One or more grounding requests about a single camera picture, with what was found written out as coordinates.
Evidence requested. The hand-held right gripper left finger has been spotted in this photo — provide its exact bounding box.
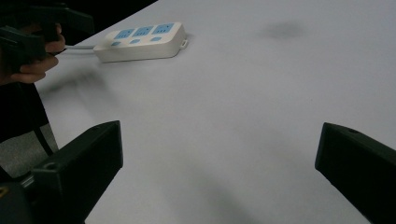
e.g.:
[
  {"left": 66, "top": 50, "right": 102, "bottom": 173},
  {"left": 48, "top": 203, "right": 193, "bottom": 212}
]
[{"left": 31, "top": 119, "right": 124, "bottom": 224}]

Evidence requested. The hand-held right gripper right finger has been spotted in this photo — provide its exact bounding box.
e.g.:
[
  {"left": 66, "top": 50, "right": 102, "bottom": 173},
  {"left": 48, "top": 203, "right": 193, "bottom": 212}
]
[{"left": 314, "top": 121, "right": 396, "bottom": 224}]

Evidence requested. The white power strip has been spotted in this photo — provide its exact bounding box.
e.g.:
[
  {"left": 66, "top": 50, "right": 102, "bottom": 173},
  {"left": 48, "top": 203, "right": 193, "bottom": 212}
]
[{"left": 92, "top": 21, "right": 190, "bottom": 63}]

